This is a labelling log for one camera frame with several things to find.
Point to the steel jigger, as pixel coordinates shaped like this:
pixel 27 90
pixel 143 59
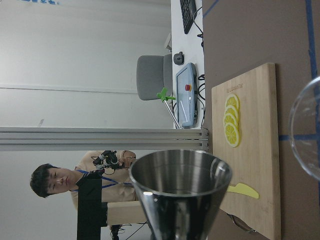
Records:
pixel 180 192

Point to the clear wine glass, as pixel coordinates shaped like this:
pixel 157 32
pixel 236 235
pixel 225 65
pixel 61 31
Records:
pixel 304 128

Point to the green tipped metal rod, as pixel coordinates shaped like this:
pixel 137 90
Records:
pixel 164 98

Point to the grey office chair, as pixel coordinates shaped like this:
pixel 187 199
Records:
pixel 153 73

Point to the blue teach pendant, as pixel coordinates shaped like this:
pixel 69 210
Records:
pixel 186 96

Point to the black computer mouse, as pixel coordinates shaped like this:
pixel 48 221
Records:
pixel 179 58

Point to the seated operator person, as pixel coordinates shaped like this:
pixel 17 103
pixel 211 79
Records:
pixel 116 186

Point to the lemon slice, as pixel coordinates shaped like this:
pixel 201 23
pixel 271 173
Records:
pixel 230 109
pixel 232 134
pixel 229 118
pixel 232 100

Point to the bamboo cutting board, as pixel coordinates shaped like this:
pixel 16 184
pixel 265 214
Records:
pixel 255 161

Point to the yellow plastic knife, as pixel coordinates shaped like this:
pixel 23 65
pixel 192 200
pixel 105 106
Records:
pixel 243 189

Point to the black keyboard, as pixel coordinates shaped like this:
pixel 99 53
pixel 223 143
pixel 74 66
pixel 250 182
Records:
pixel 188 9

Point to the wooden black teleop stand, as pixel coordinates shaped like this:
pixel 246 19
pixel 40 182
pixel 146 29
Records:
pixel 93 214

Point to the aluminium frame post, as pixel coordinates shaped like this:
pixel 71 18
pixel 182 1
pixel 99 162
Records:
pixel 86 139

